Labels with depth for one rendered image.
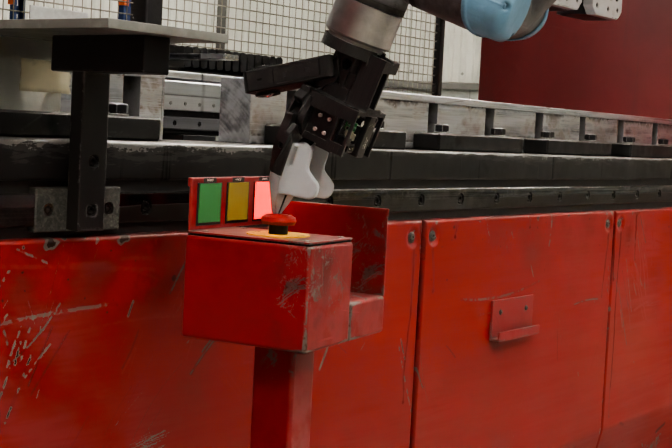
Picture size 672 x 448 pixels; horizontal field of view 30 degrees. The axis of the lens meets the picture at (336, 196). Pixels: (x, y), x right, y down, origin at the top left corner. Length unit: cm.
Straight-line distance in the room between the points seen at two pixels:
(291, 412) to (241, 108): 54
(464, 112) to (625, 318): 66
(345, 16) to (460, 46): 799
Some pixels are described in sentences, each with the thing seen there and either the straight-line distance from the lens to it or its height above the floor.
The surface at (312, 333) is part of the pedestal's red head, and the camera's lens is 136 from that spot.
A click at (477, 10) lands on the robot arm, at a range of 129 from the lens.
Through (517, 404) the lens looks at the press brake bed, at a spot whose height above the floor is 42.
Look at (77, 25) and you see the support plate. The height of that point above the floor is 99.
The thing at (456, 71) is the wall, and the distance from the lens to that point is 931.
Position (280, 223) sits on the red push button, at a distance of 139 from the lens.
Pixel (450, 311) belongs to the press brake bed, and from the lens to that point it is 208.
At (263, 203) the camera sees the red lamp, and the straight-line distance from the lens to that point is 154.
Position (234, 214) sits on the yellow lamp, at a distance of 149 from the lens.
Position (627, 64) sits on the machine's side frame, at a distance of 340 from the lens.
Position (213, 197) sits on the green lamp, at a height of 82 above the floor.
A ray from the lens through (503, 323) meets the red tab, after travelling 224.
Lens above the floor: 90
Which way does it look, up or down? 3 degrees down
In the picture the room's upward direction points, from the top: 3 degrees clockwise
